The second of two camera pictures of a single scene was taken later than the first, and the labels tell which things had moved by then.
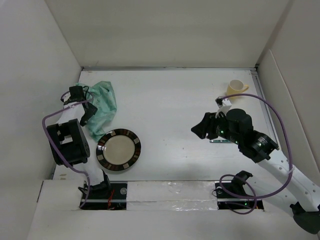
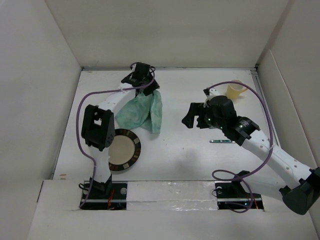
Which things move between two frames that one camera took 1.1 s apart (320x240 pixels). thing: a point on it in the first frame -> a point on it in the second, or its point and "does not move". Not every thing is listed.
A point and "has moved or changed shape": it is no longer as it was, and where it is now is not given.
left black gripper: x=91 y=111 -> x=153 y=86
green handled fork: x=219 y=141 does not move
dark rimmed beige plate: x=118 y=149 does not move
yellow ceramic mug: x=236 y=86 does not move
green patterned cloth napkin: x=104 y=100 has moved or changed shape
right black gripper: x=206 y=125 -> x=196 y=109
